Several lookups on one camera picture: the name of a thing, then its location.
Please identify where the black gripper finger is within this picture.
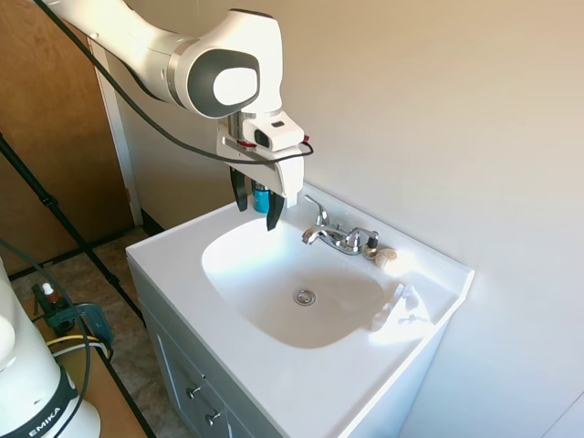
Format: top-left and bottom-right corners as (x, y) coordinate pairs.
(265, 191), (286, 233)
(229, 167), (250, 213)

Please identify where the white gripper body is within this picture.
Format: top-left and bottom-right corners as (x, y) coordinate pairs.
(216, 131), (306, 210)

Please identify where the white tissue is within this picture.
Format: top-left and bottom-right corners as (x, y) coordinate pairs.
(368, 282), (433, 335)

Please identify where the blue jar with black lid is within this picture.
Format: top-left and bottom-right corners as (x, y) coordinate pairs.
(251, 181), (274, 214)

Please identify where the dark baseboard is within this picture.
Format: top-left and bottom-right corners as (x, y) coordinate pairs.
(138, 206), (166, 237)

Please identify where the beige seashell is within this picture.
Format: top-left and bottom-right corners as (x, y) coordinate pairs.
(373, 247), (399, 268)

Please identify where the white vanity sink top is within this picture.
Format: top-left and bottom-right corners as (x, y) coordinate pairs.
(124, 180), (476, 438)

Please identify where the grey vanity cabinet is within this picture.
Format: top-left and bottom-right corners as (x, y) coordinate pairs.
(129, 263), (287, 438)

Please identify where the table clamp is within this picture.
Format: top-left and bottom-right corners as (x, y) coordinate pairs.
(42, 299), (116, 362)

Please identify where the brown wooden door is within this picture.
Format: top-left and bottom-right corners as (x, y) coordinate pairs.
(0, 0), (137, 276)

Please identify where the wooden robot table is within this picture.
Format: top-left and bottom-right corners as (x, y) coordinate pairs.
(80, 340), (157, 438)

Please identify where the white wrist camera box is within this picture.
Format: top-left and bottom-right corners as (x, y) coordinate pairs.
(240, 111), (306, 152)

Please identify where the chrome two-handle faucet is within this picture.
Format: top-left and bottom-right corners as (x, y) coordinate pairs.
(300, 194), (381, 257)

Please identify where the white door frame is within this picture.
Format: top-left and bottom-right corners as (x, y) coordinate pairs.
(88, 35), (143, 228)

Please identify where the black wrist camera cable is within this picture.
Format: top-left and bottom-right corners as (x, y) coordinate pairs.
(32, 0), (316, 162)

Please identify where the black camera tripod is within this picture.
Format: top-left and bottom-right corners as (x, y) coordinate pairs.
(0, 131), (148, 321)

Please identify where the pale yellow cable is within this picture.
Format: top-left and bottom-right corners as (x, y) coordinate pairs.
(47, 334), (114, 361)

